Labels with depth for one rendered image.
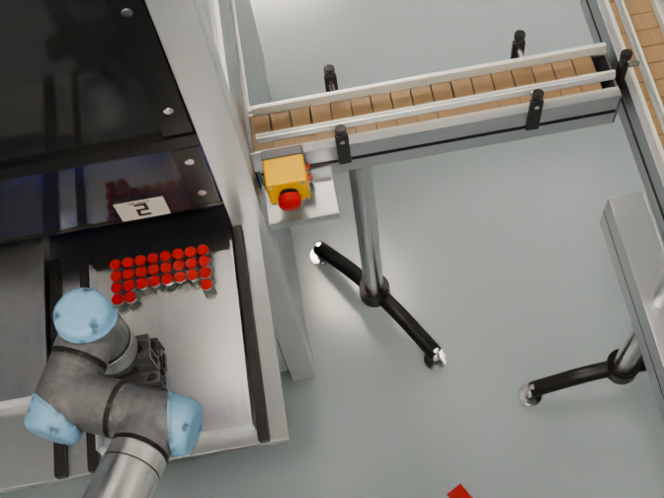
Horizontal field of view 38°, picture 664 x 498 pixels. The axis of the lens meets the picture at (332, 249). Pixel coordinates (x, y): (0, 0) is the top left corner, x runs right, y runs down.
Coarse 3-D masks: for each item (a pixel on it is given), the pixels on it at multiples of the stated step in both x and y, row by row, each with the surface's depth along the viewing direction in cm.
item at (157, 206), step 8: (144, 200) 162; (152, 200) 163; (160, 200) 163; (120, 208) 163; (128, 208) 164; (136, 208) 164; (152, 208) 165; (160, 208) 166; (168, 208) 166; (128, 216) 166; (136, 216) 167; (144, 216) 167
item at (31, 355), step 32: (0, 256) 179; (32, 256) 178; (0, 288) 176; (32, 288) 176; (0, 320) 173; (32, 320) 173; (0, 352) 171; (32, 352) 170; (0, 384) 168; (32, 384) 167
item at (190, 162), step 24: (120, 0) 120; (120, 24) 124; (144, 24) 124; (144, 48) 129; (144, 72) 133; (168, 72) 134; (168, 96) 139; (168, 120) 144; (192, 168) 156; (192, 192) 162
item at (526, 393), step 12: (612, 360) 237; (564, 372) 241; (576, 372) 239; (588, 372) 238; (600, 372) 237; (612, 372) 236; (636, 372) 236; (528, 384) 249; (540, 384) 242; (552, 384) 240; (564, 384) 239; (576, 384) 239; (528, 396) 248; (540, 396) 248
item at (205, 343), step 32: (224, 256) 175; (96, 288) 174; (192, 288) 173; (224, 288) 172; (128, 320) 171; (160, 320) 171; (192, 320) 170; (224, 320) 169; (192, 352) 167; (224, 352) 167; (192, 384) 165; (224, 384) 164; (224, 416) 162; (96, 448) 158
